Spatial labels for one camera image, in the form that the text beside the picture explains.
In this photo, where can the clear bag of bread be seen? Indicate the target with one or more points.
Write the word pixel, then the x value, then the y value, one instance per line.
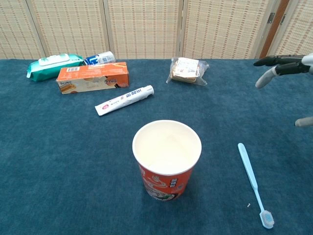
pixel 185 71

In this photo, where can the bamboo folding screen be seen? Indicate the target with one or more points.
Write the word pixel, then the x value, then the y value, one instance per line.
pixel 146 24

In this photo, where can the blue table cloth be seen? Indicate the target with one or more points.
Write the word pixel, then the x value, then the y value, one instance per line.
pixel 49 147

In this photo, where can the green wet wipes pack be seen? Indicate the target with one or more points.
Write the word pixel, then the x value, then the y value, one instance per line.
pixel 49 69

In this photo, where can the brown wooden post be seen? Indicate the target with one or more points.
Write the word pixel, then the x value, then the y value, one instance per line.
pixel 274 29

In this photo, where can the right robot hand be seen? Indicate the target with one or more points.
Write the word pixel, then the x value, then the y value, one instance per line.
pixel 288 67

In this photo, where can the white toothpaste tube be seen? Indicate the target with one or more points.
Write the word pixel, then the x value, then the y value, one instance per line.
pixel 122 100

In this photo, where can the orange noodle paper cup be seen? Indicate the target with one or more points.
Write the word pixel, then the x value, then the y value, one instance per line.
pixel 166 147

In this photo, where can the light blue toothbrush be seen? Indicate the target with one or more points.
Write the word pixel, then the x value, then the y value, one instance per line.
pixel 249 169

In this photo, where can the orange cardboard snack box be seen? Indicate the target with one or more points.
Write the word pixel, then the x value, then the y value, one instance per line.
pixel 93 76

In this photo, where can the blue and white can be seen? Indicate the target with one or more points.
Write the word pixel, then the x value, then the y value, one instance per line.
pixel 100 58

